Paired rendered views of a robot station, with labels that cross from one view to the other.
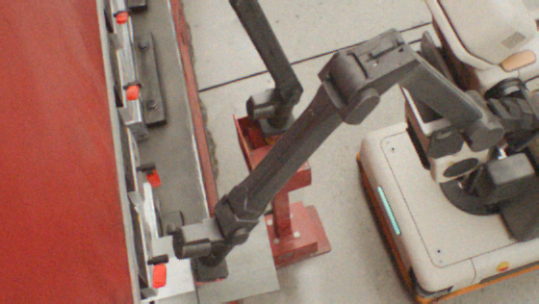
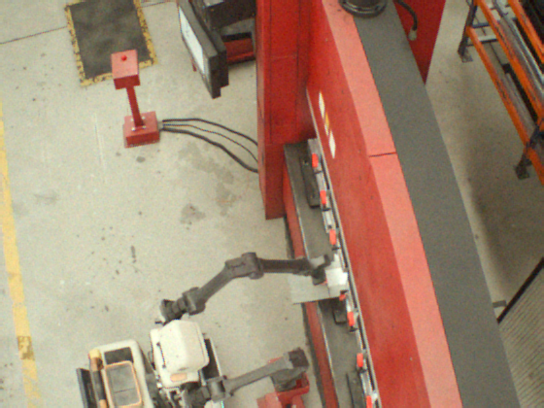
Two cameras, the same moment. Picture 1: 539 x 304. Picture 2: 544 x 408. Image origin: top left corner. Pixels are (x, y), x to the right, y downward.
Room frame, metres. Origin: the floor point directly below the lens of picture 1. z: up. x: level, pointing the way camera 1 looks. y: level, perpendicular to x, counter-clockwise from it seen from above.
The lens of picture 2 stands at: (1.91, -0.20, 4.58)
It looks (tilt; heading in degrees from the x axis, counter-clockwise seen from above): 63 degrees down; 174
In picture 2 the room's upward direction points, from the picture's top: 1 degrees clockwise
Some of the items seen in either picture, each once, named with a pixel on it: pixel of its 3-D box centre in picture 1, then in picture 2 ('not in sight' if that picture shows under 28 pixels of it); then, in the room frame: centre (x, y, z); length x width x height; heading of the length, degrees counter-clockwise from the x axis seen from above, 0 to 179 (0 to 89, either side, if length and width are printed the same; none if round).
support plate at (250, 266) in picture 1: (214, 265); (316, 282); (0.49, 0.15, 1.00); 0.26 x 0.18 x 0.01; 94
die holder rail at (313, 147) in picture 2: not in sight; (323, 184); (-0.07, 0.26, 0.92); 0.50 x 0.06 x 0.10; 4
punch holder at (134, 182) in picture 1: (112, 162); (358, 291); (0.66, 0.31, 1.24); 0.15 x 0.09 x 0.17; 4
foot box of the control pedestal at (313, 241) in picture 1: (291, 232); (281, 406); (0.89, -0.05, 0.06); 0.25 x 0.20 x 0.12; 101
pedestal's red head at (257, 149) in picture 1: (272, 150); (288, 375); (0.88, -0.02, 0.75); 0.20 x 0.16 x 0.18; 11
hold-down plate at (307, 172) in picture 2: not in sight; (309, 181); (-0.11, 0.19, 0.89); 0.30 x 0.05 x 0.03; 4
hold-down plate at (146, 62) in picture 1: (149, 78); (357, 400); (1.09, 0.29, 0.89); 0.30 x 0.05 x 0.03; 4
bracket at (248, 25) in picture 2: not in sight; (245, 50); (-0.79, -0.07, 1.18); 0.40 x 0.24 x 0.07; 4
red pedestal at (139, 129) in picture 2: not in sight; (132, 99); (-1.09, -0.80, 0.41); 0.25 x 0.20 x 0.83; 94
